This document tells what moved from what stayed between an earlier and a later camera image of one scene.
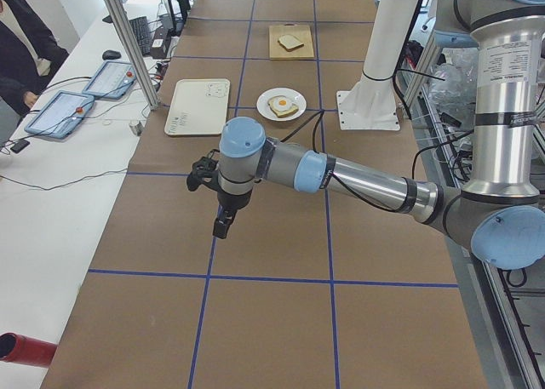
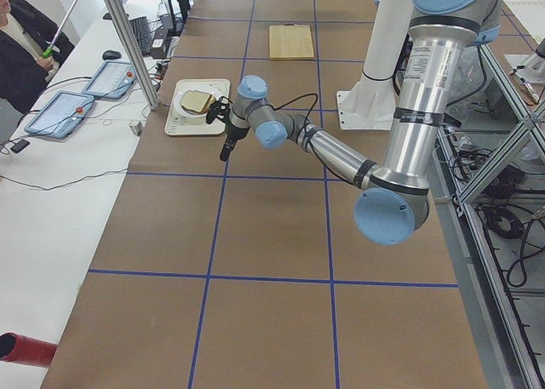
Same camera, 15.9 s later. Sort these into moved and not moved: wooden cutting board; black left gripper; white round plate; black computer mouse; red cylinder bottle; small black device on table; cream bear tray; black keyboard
Moved: white round plate; black left gripper
Not moved: wooden cutting board; small black device on table; cream bear tray; black computer mouse; red cylinder bottle; black keyboard
